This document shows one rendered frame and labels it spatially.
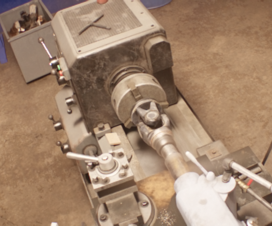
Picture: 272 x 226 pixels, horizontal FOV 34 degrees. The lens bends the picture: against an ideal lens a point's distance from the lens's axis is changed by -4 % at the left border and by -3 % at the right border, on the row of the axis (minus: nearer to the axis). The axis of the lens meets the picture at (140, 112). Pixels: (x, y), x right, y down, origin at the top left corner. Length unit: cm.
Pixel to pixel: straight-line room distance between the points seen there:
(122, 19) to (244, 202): 109
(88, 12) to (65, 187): 144
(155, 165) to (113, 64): 56
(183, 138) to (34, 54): 234
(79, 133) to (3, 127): 174
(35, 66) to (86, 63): 225
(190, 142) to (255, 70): 189
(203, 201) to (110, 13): 121
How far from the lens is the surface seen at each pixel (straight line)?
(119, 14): 241
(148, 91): 212
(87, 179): 285
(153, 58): 222
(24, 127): 405
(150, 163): 239
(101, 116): 239
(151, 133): 195
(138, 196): 197
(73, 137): 255
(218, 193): 167
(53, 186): 346
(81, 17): 248
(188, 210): 163
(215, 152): 216
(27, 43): 428
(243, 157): 215
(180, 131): 236
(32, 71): 443
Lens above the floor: 248
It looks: 41 degrees down
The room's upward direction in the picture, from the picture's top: 14 degrees counter-clockwise
